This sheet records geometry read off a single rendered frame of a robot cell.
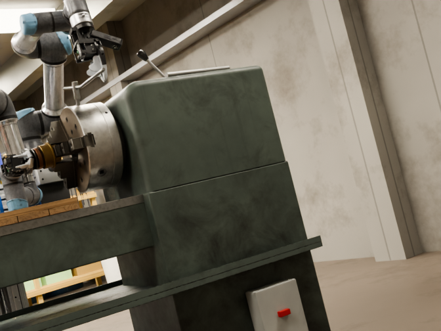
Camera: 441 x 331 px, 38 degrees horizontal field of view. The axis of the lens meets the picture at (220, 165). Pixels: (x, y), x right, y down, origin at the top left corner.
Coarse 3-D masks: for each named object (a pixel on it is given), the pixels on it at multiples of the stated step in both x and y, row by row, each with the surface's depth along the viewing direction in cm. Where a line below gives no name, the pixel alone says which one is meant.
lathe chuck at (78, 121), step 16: (64, 112) 230; (80, 112) 222; (96, 112) 223; (80, 128) 218; (96, 128) 219; (96, 144) 218; (80, 160) 225; (96, 160) 218; (112, 160) 222; (80, 176) 228; (96, 176) 221; (112, 176) 225
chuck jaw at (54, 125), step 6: (60, 120) 235; (54, 126) 232; (60, 126) 233; (54, 132) 230; (60, 132) 231; (66, 132) 232; (48, 138) 228; (54, 138) 229; (60, 138) 229; (66, 138) 230; (72, 138) 231; (54, 144) 228
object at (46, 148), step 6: (48, 144) 223; (30, 150) 222; (36, 150) 220; (42, 150) 220; (48, 150) 221; (36, 156) 219; (42, 156) 220; (48, 156) 221; (54, 156) 222; (36, 162) 220; (42, 162) 220; (48, 162) 221; (54, 162) 222; (36, 168) 222
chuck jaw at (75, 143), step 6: (78, 138) 217; (84, 138) 217; (90, 138) 218; (60, 144) 221; (66, 144) 220; (72, 144) 216; (78, 144) 217; (84, 144) 218; (90, 144) 217; (54, 150) 222; (60, 150) 221; (66, 150) 219; (72, 150) 218; (78, 150) 221; (60, 156) 224
